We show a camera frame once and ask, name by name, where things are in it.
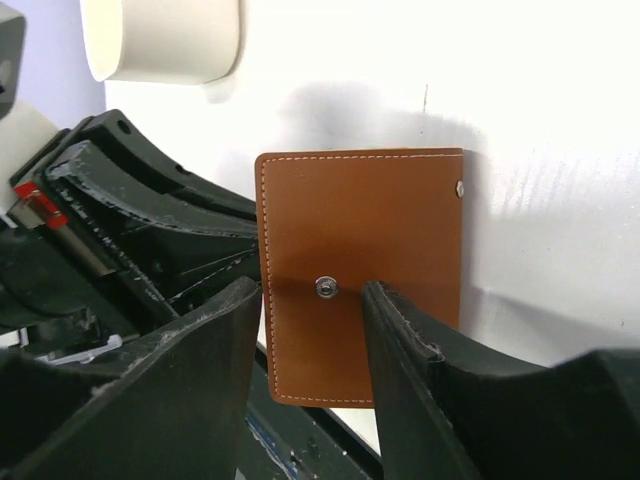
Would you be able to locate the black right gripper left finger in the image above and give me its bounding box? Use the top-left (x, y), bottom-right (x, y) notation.
top-left (1, 278), bottom-right (262, 479)

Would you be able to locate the brown leather card holder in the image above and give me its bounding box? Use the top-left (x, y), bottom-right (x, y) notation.
top-left (255, 147), bottom-right (464, 408)

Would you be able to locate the white oblong tray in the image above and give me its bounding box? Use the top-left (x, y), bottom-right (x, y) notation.
top-left (80, 0), bottom-right (241, 85)

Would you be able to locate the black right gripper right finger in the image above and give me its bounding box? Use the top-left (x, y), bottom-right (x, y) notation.
top-left (362, 282), bottom-right (639, 479)

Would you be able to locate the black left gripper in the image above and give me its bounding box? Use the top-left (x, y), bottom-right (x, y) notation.
top-left (1, 109), bottom-right (260, 358)

